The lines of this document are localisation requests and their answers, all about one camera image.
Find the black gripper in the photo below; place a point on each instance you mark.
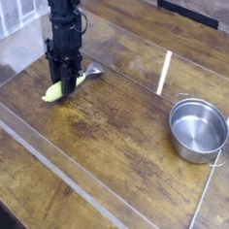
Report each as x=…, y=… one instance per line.
x=63, y=52

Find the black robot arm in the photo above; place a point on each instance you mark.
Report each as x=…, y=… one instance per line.
x=66, y=9

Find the stainless steel pot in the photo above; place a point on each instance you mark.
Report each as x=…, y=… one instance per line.
x=199, y=131

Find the black bar on table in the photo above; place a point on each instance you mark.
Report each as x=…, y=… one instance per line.
x=182, y=11

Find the clear acrylic enclosure panel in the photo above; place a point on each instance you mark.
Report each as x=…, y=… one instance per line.
x=119, y=212

